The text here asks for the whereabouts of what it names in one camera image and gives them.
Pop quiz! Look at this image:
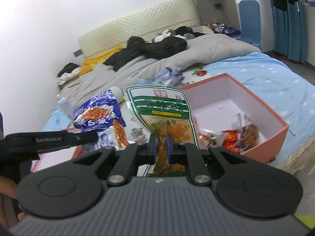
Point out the pink cardboard box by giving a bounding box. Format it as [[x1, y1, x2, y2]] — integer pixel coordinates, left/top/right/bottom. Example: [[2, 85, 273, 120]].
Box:
[[181, 74, 288, 164]]

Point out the blue padded chair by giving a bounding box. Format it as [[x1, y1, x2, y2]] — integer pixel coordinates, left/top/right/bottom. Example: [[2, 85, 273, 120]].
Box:
[[238, 0, 261, 49]]

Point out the black clothes pile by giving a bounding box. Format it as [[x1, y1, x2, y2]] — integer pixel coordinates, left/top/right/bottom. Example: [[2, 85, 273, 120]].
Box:
[[103, 26, 204, 71]]

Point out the grey duvet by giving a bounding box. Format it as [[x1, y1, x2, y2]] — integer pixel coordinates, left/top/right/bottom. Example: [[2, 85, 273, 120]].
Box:
[[60, 34, 261, 109]]

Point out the light blue bedsheet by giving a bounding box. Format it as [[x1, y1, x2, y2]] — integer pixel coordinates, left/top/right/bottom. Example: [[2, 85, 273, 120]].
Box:
[[51, 52, 314, 173]]

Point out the silver snack packet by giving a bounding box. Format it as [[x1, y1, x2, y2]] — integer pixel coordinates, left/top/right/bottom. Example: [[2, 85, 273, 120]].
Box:
[[232, 112, 259, 152]]

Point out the cream padded headboard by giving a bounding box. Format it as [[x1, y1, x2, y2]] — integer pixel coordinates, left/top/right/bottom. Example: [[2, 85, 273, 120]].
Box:
[[78, 0, 201, 57]]

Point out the blue curtain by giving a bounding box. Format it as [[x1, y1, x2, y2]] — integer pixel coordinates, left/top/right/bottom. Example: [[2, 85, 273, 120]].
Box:
[[272, 0, 308, 63]]

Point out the blue white snack bag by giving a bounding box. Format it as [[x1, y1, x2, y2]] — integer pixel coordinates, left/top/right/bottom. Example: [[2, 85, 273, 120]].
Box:
[[73, 89, 129, 153]]

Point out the yellow pillow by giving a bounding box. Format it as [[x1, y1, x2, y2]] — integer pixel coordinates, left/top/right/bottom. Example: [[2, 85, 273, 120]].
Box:
[[79, 45, 123, 76]]

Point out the pink box lid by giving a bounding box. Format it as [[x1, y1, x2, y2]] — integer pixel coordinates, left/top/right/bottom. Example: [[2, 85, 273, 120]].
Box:
[[30, 126, 83, 173]]

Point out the red clear snack packet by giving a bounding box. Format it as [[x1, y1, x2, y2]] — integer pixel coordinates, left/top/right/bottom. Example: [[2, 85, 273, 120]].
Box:
[[198, 128, 227, 150]]

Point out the green snack packet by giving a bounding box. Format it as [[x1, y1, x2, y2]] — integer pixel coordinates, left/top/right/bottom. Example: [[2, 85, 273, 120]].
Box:
[[125, 85, 200, 178]]

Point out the white spray bottle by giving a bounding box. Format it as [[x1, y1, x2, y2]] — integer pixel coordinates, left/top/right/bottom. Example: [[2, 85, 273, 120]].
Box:
[[56, 94, 74, 120]]

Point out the red snack in box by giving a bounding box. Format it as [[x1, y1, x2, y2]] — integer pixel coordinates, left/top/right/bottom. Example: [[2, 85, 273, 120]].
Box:
[[221, 130, 240, 153]]

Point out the crumpled blue white bag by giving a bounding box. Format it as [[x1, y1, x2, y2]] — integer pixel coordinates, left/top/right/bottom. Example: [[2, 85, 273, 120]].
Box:
[[154, 67, 183, 86]]

